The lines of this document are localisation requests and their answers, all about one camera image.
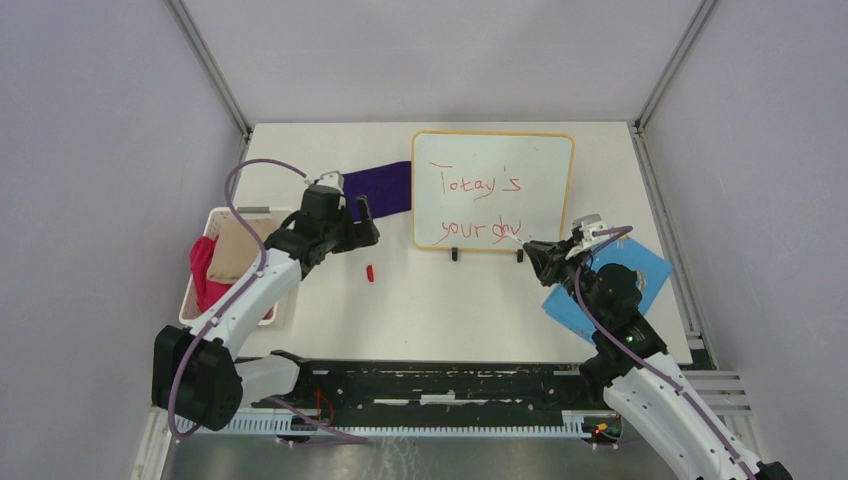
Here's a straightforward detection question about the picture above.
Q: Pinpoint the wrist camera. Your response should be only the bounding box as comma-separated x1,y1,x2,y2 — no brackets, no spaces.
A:
304,170,347,209
568,213,610,257

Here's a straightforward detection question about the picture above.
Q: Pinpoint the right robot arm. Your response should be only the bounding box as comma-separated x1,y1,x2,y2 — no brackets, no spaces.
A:
523,240,791,479

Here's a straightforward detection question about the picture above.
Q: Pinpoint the yellow framed whiteboard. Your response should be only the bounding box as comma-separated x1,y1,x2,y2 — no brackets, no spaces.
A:
411,130,576,252

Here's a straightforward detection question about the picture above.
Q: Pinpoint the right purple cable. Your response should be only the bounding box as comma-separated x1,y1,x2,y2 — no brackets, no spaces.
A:
573,225,757,480

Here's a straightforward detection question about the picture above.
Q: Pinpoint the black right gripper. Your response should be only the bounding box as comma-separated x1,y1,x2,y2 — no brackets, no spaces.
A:
522,235,606,326

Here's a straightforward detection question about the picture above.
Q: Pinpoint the beige cloth in basket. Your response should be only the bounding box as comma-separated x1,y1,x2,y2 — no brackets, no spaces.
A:
205,217,259,285

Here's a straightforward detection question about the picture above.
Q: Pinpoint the blue patterned cloth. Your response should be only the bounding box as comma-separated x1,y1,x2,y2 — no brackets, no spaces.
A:
542,237,673,345

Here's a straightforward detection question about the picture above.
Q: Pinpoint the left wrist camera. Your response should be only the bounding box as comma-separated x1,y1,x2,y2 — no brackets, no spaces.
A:
304,170,347,209

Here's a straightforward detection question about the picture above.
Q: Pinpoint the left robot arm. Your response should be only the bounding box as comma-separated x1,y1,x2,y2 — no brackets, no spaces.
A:
151,184,379,439

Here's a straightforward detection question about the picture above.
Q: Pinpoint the pink cloth in basket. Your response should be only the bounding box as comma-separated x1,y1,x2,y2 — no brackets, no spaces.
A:
189,236,259,313

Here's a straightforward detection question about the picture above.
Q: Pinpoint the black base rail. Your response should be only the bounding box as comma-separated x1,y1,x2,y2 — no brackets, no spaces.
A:
281,359,610,428

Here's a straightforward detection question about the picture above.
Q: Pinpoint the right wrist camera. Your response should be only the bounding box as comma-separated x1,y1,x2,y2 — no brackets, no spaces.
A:
568,213,610,257

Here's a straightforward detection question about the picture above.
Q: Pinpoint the purple cable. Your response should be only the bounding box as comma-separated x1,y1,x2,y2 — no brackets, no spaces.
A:
166,158,372,446
573,225,757,480

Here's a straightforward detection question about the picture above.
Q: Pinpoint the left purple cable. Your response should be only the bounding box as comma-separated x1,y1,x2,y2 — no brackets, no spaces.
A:
166,158,372,446

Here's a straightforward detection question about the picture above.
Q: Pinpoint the white plastic basket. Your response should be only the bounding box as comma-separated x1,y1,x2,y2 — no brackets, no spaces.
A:
178,207,292,327

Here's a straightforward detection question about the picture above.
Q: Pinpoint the white cable comb strip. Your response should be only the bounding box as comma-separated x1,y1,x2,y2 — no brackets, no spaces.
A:
197,411,591,440

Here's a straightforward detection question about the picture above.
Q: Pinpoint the purple cloth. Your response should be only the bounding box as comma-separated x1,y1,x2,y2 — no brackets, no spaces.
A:
342,160,412,222

